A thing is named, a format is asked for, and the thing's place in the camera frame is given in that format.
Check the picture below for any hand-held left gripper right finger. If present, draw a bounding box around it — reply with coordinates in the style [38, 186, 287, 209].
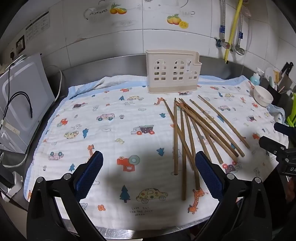
[192, 151, 271, 241]

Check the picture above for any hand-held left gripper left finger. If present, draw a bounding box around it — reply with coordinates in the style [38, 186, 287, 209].
[26, 151, 107, 241]

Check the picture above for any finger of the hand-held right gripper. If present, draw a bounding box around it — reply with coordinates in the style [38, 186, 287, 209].
[258, 136, 287, 161]
[274, 122, 296, 135]

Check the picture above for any bunch of wooden chopsticks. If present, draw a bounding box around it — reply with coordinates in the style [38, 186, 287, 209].
[163, 95, 250, 201]

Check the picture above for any beige plastic utensil holder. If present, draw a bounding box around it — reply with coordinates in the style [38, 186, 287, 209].
[146, 49, 202, 94]

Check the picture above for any light blue cloth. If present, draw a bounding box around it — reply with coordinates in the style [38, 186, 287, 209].
[267, 104, 286, 124]

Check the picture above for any green plastic rack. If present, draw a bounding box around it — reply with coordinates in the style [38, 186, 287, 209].
[286, 93, 296, 127]

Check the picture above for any black utensil container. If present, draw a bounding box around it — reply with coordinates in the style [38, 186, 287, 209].
[268, 79, 283, 105]

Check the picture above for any white ceramic bowl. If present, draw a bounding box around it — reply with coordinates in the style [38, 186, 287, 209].
[253, 85, 274, 107]

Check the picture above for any printed cartoon blanket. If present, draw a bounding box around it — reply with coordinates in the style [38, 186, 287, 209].
[24, 75, 289, 230]

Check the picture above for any kitchen cleaver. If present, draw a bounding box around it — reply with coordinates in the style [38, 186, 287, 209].
[277, 61, 295, 90]

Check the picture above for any blue pump bottle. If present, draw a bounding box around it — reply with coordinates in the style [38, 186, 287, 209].
[249, 72, 261, 86]

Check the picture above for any white microwave oven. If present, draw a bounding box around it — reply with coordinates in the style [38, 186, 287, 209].
[0, 53, 56, 154]

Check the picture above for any white power cable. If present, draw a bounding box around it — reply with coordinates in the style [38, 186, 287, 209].
[46, 65, 63, 103]

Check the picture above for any red-handled water valve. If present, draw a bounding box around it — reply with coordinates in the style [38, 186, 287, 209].
[215, 37, 231, 49]

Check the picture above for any black cable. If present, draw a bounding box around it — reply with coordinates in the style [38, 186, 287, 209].
[2, 91, 33, 121]

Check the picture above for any yellow gas hose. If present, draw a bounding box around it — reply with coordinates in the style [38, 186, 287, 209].
[224, 0, 244, 64]

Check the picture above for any braided metal hose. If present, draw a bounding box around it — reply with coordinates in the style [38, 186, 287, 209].
[237, 9, 244, 47]
[219, 0, 226, 41]

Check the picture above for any wall switch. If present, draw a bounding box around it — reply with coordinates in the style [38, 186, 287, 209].
[16, 35, 25, 52]

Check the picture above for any wall label sticker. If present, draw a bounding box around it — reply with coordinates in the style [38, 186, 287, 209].
[25, 11, 50, 42]

